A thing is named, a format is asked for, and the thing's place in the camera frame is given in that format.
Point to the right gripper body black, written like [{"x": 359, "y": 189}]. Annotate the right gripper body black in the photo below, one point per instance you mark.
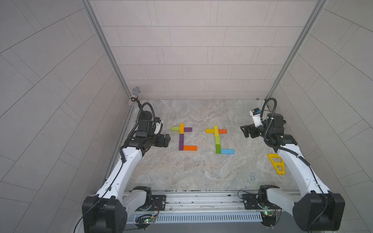
[{"x": 260, "y": 131}]

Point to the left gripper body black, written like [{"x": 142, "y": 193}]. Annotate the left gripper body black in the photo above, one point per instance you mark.
[{"x": 156, "y": 140}]

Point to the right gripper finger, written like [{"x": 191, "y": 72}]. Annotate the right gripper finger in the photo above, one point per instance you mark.
[
  {"x": 246, "y": 133},
  {"x": 245, "y": 128}
]

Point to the lime green block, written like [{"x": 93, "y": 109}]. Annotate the lime green block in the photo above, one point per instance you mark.
[
  {"x": 217, "y": 140},
  {"x": 175, "y": 129}
]

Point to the light blue block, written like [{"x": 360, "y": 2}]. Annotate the light blue block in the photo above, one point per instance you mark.
[{"x": 227, "y": 151}]

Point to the amber yellow long block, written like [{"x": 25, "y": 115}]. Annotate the amber yellow long block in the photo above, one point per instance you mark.
[{"x": 181, "y": 129}]

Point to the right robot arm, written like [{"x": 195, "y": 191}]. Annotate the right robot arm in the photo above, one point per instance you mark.
[{"x": 307, "y": 180}]

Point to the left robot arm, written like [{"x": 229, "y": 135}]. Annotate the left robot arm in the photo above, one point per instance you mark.
[{"x": 108, "y": 210}]

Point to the microphone on black stand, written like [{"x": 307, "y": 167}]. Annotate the microphone on black stand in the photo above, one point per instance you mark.
[{"x": 134, "y": 99}]

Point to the left circuit board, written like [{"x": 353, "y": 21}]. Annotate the left circuit board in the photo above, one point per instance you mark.
[{"x": 144, "y": 221}]

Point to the circuit board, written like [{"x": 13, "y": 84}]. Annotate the circuit board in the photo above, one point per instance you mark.
[
  {"x": 269, "y": 218},
  {"x": 144, "y": 221}
]

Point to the right circuit board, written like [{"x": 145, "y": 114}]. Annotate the right circuit board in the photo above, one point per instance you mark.
[{"x": 269, "y": 218}]

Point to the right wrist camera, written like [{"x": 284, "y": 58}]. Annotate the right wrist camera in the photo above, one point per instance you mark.
[{"x": 257, "y": 117}]

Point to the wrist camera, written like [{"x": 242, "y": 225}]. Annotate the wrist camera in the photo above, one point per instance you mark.
[
  {"x": 158, "y": 126},
  {"x": 257, "y": 117}
]

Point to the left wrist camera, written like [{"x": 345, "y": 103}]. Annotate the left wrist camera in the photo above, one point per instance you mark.
[{"x": 158, "y": 126}]

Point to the yellow triangle frame piece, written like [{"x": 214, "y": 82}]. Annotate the yellow triangle frame piece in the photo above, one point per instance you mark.
[{"x": 278, "y": 163}]

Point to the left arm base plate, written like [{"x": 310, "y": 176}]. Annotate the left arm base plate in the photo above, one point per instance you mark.
[{"x": 158, "y": 202}]

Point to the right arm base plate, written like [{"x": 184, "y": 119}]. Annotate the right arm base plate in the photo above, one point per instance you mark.
[{"x": 251, "y": 202}]

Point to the aluminium rail frame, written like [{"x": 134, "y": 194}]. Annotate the aluminium rail frame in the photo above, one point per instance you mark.
[{"x": 204, "y": 201}]

